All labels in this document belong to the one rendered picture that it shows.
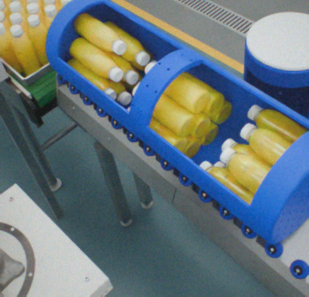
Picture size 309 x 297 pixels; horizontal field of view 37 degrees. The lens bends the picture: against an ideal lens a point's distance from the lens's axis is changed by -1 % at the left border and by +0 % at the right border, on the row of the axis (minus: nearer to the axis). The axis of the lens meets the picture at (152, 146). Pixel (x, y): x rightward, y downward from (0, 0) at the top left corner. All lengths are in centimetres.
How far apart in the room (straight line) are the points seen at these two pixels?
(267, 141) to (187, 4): 248
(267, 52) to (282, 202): 64
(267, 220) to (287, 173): 11
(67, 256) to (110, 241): 120
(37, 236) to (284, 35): 97
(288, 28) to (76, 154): 147
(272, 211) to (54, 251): 50
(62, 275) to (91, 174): 149
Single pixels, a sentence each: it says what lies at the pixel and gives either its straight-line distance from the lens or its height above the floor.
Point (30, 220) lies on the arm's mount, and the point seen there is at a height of 105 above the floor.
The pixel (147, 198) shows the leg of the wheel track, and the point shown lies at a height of 9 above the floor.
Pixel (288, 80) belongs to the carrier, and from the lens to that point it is 150.
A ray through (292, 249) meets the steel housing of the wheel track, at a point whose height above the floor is 93.
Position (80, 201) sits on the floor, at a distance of 247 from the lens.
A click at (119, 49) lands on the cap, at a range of 138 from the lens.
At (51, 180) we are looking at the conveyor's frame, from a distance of 249.
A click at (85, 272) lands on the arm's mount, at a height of 105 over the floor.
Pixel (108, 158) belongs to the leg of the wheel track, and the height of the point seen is 55.
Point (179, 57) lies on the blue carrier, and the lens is 121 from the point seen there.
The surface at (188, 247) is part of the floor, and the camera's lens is 225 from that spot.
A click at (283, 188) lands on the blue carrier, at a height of 120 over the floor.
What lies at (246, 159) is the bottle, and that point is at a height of 114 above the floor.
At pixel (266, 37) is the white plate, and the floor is 104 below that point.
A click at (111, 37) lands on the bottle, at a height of 118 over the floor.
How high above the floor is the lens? 203
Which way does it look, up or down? 51 degrees down
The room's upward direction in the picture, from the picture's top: 10 degrees counter-clockwise
